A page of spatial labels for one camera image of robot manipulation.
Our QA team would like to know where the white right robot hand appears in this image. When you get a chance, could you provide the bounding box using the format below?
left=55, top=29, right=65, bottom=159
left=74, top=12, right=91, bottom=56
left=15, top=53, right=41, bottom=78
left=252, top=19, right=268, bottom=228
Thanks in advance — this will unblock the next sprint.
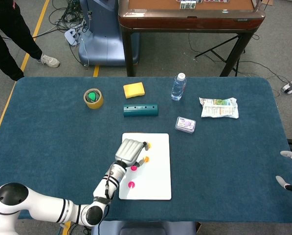
left=275, top=150, right=292, bottom=196

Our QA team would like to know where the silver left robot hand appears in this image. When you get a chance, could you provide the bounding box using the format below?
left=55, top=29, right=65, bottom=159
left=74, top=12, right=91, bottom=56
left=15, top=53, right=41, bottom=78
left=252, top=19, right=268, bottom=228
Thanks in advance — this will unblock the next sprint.
left=114, top=138, right=150, bottom=168

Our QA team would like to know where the white magnetic board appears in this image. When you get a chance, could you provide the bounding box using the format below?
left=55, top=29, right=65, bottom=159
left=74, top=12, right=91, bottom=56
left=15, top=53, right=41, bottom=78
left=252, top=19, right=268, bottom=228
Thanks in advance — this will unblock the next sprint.
left=118, top=133, right=173, bottom=201

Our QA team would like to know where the teal holder with holes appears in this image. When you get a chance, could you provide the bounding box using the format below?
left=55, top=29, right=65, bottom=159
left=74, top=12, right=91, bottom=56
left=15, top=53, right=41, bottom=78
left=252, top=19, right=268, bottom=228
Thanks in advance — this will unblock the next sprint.
left=122, top=104, right=159, bottom=118

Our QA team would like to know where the blue felt table cover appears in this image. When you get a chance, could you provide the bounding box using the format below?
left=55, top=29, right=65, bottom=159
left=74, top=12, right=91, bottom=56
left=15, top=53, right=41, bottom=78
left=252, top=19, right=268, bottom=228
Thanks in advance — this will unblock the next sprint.
left=0, top=76, right=290, bottom=224

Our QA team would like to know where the yellow tape roll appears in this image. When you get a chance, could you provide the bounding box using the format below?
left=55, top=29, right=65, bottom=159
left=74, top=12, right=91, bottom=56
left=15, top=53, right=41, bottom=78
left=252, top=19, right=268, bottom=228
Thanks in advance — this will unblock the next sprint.
left=83, top=88, right=104, bottom=110

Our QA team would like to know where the yellow sponge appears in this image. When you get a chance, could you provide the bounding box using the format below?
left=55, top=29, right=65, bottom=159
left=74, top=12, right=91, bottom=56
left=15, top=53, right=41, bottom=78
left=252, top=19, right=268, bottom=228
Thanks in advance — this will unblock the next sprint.
left=123, top=82, right=146, bottom=99

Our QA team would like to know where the purple clear plastic box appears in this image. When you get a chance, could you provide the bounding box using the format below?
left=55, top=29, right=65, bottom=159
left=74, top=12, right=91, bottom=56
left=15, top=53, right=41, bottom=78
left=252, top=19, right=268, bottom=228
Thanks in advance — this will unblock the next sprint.
left=175, top=116, right=197, bottom=134

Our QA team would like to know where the clear water bottle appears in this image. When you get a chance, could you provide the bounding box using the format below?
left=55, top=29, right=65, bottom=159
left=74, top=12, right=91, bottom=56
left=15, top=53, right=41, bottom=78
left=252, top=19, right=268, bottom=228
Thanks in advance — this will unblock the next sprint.
left=170, top=72, right=187, bottom=101

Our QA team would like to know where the crumpled white snack bag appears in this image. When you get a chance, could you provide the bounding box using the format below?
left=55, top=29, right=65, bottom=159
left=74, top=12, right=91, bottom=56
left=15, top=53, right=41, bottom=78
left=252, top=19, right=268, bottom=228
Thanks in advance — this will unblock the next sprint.
left=199, top=97, right=240, bottom=119

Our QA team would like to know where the blue grey machine base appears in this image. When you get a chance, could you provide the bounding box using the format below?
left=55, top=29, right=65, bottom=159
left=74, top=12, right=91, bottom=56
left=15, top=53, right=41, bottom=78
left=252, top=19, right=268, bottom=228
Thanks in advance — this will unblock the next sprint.
left=78, top=0, right=140, bottom=67

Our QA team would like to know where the brown mahjong table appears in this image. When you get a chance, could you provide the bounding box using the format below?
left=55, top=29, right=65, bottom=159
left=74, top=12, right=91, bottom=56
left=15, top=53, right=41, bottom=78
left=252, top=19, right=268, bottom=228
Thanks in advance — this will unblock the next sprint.
left=118, top=0, right=266, bottom=78

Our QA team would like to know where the person in black clothes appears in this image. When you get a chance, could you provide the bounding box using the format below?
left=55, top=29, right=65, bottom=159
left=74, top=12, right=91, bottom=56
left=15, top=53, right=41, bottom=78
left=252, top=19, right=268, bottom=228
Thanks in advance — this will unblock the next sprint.
left=0, top=0, right=61, bottom=81

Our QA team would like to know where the tangle of floor cables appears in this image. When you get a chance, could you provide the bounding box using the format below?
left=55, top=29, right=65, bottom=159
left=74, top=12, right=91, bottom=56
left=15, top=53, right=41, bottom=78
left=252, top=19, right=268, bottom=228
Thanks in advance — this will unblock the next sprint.
left=49, top=0, right=90, bottom=67

